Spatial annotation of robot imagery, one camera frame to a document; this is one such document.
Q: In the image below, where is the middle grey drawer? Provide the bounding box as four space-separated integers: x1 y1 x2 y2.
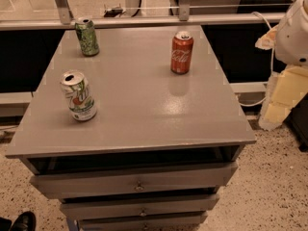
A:
61 194 219 220

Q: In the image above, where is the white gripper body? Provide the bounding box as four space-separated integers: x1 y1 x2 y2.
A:
275 0 308 65

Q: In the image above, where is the grey drawer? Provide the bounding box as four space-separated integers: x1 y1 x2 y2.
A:
61 194 219 220
79 212 208 231
31 162 238 199

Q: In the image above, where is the white 7up can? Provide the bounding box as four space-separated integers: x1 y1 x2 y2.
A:
60 69 97 121

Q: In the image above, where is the white cable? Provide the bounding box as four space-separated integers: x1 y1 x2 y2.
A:
238 11 277 108

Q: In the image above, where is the grey metal bracket left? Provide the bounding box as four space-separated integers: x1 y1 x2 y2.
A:
55 0 73 25

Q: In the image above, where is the grey metal bracket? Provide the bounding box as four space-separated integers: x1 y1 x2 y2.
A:
178 0 191 21
55 0 73 25

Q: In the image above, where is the grey drawer cabinet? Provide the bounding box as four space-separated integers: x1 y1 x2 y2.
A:
5 24 257 231

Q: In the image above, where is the green soda can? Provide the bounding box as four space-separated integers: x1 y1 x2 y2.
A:
75 17 99 56

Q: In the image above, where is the bottom grey drawer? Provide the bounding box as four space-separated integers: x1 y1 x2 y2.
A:
79 212 208 231

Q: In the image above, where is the top grey drawer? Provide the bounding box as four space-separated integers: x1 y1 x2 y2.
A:
31 162 238 199

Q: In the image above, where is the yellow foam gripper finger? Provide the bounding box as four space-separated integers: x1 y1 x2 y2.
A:
259 64 308 131
255 25 278 50

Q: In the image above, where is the red Coca-Cola can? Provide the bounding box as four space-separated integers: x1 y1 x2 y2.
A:
170 31 193 74

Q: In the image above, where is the metal window rail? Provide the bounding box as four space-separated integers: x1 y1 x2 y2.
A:
0 13 285 31

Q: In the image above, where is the black leather shoe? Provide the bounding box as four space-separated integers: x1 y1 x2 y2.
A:
10 211 37 231

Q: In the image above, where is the grey metal bracket middle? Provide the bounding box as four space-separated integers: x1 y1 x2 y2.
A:
178 0 191 21

